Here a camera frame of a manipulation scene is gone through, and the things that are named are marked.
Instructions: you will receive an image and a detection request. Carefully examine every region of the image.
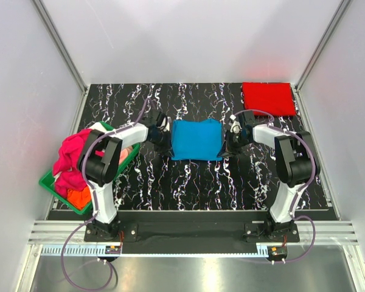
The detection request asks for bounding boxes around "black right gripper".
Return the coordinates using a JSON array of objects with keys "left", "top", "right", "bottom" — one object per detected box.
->
[{"left": 218, "top": 130, "right": 251, "bottom": 159}]

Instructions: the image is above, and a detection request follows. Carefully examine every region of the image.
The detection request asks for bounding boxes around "blue t shirt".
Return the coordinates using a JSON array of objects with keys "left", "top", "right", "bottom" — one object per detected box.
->
[{"left": 172, "top": 119, "right": 223, "bottom": 161}]

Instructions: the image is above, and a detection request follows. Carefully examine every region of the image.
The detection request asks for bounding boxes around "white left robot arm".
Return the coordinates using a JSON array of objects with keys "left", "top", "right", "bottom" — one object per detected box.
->
[{"left": 77, "top": 110, "right": 174, "bottom": 241}]

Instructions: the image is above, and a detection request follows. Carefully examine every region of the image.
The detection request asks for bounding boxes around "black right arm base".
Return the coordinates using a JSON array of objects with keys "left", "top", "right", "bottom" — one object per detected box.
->
[{"left": 242, "top": 215, "right": 300, "bottom": 244}]

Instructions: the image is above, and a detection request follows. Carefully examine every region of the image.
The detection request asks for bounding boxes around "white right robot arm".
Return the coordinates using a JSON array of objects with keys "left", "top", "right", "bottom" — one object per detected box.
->
[{"left": 217, "top": 109, "right": 320, "bottom": 241}]

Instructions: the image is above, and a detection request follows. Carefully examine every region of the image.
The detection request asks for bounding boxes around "light pink t shirt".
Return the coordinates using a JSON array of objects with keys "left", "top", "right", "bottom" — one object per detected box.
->
[{"left": 119, "top": 146, "right": 133, "bottom": 165}]

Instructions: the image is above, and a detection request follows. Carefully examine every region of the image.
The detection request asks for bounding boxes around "red folded t shirt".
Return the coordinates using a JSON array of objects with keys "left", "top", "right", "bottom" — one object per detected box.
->
[{"left": 242, "top": 82, "right": 296, "bottom": 117}]

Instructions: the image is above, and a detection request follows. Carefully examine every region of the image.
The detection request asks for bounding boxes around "magenta t shirt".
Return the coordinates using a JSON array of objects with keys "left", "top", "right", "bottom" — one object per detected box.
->
[{"left": 52, "top": 128, "right": 91, "bottom": 198}]

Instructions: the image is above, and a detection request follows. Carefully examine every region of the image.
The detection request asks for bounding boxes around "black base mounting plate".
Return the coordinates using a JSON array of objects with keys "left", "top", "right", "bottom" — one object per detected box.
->
[{"left": 84, "top": 220, "right": 300, "bottom": 243}]

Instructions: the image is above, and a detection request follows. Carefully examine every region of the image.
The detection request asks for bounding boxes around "orange t shirt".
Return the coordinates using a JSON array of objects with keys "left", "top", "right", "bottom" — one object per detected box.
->
[{"left": 67, "top": 187, "right": 91, "bottom": 210}]

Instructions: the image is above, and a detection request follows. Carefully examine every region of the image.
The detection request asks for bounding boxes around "green plastic basket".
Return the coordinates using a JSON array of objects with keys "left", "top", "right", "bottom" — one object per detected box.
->
[{"left": 39, "top": 122, "right": 148, "bottom": 215}]

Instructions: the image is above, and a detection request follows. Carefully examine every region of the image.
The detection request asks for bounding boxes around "aluminium frame rail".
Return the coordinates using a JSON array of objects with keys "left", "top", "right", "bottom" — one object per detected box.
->
[{"left": 28, "top": 220, "right": 86, "bottom": 244}]

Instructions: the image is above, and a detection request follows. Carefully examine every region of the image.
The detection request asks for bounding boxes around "white slotted cable duct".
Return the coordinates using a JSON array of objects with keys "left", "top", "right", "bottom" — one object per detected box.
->
[{"left": 41, "top": 243, "right": 288, "bottom": 259}]

